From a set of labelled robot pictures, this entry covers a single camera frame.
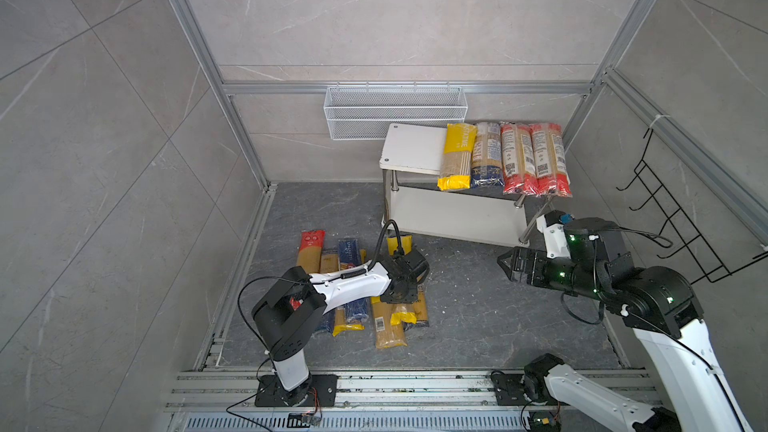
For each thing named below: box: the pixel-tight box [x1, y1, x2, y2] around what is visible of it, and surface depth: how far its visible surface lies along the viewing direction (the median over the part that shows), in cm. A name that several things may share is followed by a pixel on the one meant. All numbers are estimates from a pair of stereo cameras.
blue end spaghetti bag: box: [471, 122, 503, 188], surface depth 77 cm
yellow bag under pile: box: [371, 296, 409, 349], surface depth 82 cm
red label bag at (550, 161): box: [530, 123, 573, 198], surface depth 75 cm
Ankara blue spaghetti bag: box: [315, 309, 336, 335], surface depth 83 cm
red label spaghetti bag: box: [500, 123, 540, 196], surface depth 76 cm
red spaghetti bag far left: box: [297, 230, 326, 274], surface depth 100 cm
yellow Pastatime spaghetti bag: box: [437, 123, 478, 191], surface depth 76 cm
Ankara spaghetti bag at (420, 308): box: [404, 283, 429, 330], surface depth 86 cm
